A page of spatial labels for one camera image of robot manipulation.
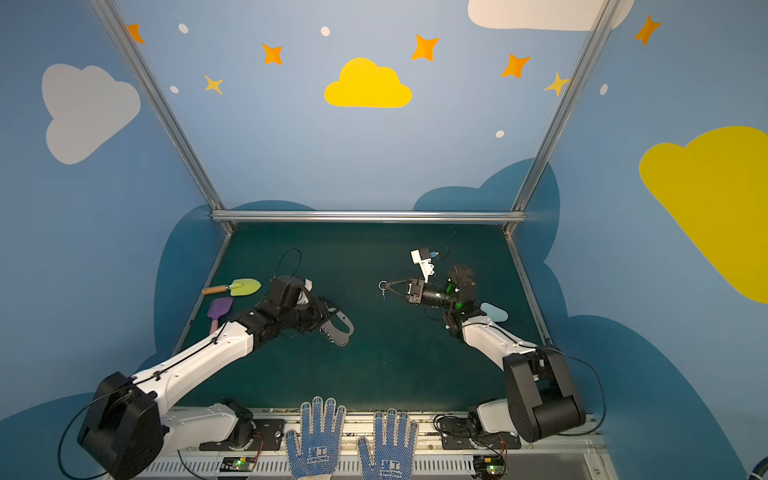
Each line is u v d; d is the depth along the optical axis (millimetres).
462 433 749
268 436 737
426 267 747
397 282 765
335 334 920
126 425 396
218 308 955
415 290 704
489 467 715
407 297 733
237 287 1013
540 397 431
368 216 1240
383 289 762
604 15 700
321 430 749
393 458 718
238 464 711
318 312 725
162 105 844
